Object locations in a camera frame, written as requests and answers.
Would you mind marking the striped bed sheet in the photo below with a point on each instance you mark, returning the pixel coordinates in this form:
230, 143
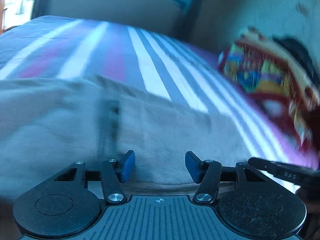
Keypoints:
51, 47

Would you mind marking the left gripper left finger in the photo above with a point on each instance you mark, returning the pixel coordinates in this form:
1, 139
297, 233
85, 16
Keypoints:
114, 173

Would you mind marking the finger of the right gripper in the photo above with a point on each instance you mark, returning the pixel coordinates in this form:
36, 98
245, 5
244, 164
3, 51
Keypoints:
302, 176

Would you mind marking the grey sweatpants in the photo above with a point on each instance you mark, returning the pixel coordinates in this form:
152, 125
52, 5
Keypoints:
48, 124

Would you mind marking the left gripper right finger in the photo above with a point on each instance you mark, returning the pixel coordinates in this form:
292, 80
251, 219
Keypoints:
207, 174

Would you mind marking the black garment on blanket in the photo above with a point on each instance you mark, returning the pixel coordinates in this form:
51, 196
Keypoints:
301, 55

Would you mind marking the colourful folded blanket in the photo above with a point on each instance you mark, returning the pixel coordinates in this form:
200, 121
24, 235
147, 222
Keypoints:
271, 77

